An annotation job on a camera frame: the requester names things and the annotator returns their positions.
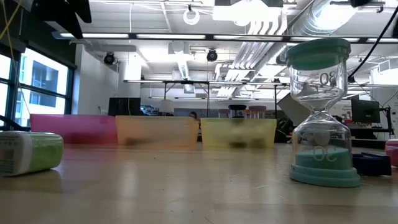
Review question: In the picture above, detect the grey tilted panel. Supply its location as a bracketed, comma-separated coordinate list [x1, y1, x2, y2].
[277, 92, 299, 126]

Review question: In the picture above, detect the translucent pink plastic bin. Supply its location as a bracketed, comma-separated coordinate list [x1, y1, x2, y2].
[28, 113, 119, 146]

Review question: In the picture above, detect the dark navy digital clock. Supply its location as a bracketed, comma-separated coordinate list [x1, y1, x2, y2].
[353, 151, 393, 177]

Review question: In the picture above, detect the white lamp shade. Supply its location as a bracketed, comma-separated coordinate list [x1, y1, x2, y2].
[159, 98, 175, 113]

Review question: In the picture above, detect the translucent yellow plastic bin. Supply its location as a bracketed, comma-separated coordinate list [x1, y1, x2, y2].
[200, 117, 277, 149]

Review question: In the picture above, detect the black beam with light strips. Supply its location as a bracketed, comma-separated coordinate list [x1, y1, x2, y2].
[51, 30, 398, 44]

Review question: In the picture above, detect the translucent orange plastic bin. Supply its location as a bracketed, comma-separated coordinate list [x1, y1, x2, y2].
[115, 115, 201, 147]

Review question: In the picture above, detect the pink and white charger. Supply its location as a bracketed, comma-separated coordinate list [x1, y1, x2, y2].
[384, 139, 398, 168]

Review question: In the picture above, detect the white ring light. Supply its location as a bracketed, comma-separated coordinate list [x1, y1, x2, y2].
[182, 6, 201, 26]

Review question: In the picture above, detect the black computer monitor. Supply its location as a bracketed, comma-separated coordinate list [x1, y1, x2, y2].
[108, 97, 142, 117]
[351, 98, 381, 124]

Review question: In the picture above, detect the teal hourglass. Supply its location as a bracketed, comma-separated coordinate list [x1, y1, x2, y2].
[285, 37, 362, 189]

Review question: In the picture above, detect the thin yellow cable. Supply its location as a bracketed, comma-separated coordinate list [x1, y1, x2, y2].
[0, 0, 31, 116]

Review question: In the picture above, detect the silver ventilation duct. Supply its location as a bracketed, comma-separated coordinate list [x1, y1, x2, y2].
[275, 0, 363, 65]

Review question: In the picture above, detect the green and white charger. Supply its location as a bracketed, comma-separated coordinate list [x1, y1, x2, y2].
[0, 130, 65, 177]

